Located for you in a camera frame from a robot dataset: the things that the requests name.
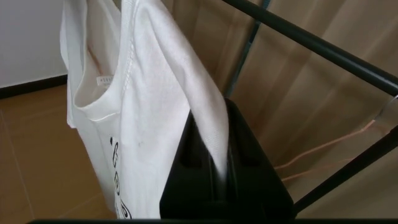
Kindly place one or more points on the black clothes rack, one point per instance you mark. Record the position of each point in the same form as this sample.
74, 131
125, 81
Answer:
311, 43

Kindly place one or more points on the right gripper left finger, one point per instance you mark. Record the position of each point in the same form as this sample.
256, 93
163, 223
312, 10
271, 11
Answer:
189, 180

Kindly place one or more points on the white printed t-shirt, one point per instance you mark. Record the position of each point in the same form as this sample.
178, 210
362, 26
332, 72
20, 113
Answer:
149, 109

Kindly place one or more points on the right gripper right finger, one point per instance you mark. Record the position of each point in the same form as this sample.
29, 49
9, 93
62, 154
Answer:
258, 180

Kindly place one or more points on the beige curtain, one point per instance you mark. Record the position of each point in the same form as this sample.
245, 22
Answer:
211, 37
311, 99

